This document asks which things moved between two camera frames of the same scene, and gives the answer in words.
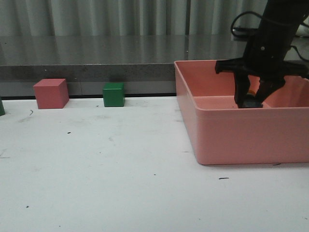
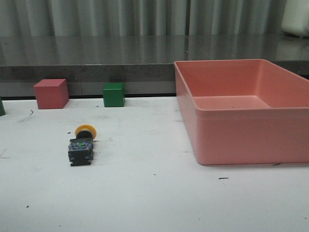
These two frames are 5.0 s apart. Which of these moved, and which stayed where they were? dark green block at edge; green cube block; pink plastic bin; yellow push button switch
Moved: yellow push button switch
Stayed: dark green block at edge; green cube block; pink plastic bin
